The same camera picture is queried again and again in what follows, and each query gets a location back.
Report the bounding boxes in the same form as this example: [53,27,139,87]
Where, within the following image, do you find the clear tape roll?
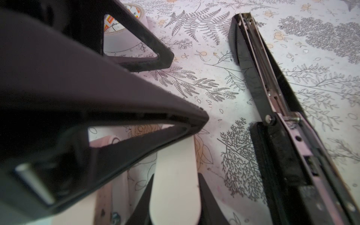
[103,3,148,56]

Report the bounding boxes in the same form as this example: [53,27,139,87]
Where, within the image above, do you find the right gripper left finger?
[126,175,154,225]

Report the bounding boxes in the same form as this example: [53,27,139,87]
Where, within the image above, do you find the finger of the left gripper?
[104,1,174,72]
[0,8,210,223]

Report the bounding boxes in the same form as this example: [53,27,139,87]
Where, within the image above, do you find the black stapler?
[229,13,360,225]

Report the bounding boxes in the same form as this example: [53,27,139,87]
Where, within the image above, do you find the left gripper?
[0,0,105,119]

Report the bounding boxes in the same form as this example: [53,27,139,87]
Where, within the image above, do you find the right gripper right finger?
[198,173,229,225]

